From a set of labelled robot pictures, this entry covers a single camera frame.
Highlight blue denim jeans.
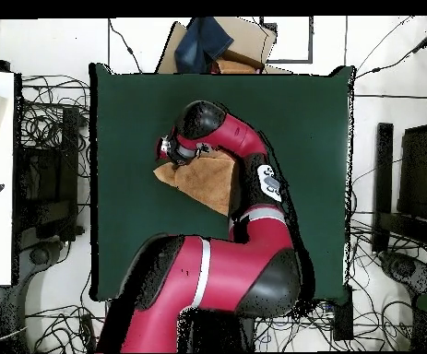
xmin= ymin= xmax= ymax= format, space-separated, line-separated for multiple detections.
xmin=173 ymin=16 xmax=235 ymax=74

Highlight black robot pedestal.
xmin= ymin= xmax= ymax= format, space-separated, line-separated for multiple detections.
xmin=177 ymin=307 xmax=257 ymax=353

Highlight black power box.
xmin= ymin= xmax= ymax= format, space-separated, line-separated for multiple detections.
xmin=332 ymin=285 xmax=354 ymax=342

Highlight black cable tangle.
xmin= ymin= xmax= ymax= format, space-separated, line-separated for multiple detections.
xmin=253 ymin=300 xmax=413 ymax=351
xmin=18 ymin=74 xmax=90 ymax=148

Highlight orange-brown terry towel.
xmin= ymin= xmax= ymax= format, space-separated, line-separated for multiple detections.
xmin=152 ymin=148 xmax=241 ymax=218

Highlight thin black cable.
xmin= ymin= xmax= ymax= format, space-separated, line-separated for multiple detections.
xmin=108 ymin=18 xmax=143 ymax=74

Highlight dark green table cloth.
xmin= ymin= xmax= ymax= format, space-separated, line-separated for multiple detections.
xmin=88 ymin=62 xmax=357 ymax=303

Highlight brown cardboard box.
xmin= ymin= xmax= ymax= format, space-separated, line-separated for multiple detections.
xmin=155 ymin=16 xmax=293 ymax=75

